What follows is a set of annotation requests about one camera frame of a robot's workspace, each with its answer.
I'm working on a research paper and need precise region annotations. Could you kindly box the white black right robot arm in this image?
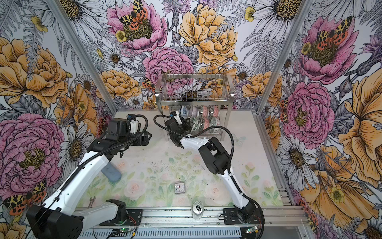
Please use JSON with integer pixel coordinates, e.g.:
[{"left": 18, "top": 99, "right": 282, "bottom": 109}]
[{"left": 163, "top": 111, "right": 260, "bottom": 224}]

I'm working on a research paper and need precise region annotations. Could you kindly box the aluminium front rail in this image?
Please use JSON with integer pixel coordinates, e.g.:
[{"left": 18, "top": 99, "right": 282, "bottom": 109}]
[{"left": 74, "top": 205, "right": 309, "bottom": 229}]

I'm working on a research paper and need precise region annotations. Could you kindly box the silver drink can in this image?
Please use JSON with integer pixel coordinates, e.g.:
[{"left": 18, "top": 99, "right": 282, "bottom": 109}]
[{"left": 192, "top": 201, "right": 204, "bottom": 220}]

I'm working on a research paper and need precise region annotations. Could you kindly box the white vented cable duct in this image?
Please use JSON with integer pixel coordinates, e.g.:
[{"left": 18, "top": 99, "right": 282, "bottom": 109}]
[{"left": 79, "top": 227, "right": 242, "bottom": 239}]

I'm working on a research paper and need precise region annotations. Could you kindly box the stainless steel dish rack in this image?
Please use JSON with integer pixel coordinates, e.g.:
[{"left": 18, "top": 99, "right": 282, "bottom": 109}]
[{"left": 155, "top": 73, "right": 235, "bottom": 127}]

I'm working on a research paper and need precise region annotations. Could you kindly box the green leaf print bowl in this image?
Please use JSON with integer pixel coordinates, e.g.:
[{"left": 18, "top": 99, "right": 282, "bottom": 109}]
[{"left": 191, "top": 117, "right": 201, "bottom": 134}]

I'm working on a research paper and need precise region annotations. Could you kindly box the blue floral bowl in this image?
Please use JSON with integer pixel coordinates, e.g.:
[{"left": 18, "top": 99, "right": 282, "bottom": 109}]
[{"left": 180, "top": 106, "right": 189, "bottom": 117}]

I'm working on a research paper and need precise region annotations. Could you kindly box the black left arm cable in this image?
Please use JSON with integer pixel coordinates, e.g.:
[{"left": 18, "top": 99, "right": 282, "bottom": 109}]
[{"left": 23, "top": 114, "right": 149, "bottom": 239}]

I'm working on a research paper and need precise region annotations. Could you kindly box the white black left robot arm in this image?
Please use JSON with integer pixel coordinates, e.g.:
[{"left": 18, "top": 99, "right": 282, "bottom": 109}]
[{"left": 26, "top": 114, "right": 151, "bottom": 239}]

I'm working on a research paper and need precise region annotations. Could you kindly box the silver wrench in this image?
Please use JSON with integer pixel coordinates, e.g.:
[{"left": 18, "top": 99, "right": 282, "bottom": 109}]
[{"left": 88, "top": 196, "right": 96, "bottom": 208}]

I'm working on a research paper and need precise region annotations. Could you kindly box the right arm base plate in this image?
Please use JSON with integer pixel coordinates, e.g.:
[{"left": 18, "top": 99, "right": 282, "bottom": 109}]
[{"left": 223, "top": 208, "right": 265, "bottom": 225}]

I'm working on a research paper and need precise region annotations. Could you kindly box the green circuit board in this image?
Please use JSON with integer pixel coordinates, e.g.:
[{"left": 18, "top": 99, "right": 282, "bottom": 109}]
[{"left": 110, "top": 228, "right": 135, "bottom": 238}]

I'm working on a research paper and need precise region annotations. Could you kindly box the small square alarm clock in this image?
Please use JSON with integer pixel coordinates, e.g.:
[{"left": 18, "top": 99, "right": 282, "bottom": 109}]
[{"left": 174, "top": 181, "right": 186, "bottom": 194}]

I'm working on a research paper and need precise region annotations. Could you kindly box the green geometric pattern bowl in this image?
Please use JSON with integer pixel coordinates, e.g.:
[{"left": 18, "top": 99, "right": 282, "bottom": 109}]
[{"left": 210, "top": 117, "right": 221, "bottom": 134}]

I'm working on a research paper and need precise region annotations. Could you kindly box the black white patterned bowl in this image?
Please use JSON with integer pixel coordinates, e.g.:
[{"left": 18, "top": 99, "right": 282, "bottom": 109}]
[{"left": 201, "top": 117, "right": 210, "bottom": 130}]

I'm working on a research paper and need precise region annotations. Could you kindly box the purple striped bowl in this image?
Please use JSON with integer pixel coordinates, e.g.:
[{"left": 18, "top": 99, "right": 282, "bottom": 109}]
[{"left": 190, "top": 106, "right": 200, "bottom": 118}]

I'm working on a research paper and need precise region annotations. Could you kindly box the black corrugated right cable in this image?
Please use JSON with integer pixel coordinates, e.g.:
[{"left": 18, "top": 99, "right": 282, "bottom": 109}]
[{"left": 153, "top": 115, "right": 265, "bottom": 239}]

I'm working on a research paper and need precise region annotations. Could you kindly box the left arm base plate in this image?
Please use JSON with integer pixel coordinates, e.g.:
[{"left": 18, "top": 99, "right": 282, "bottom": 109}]
[{"left": 100, "top": 209, "right": 143, "bottom": 226}]

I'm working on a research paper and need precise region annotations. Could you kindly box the black white floral bowl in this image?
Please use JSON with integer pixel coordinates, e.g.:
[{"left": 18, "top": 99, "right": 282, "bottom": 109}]
[{"left": 209, "top": 106, "right": 220, "bottom": 118}]

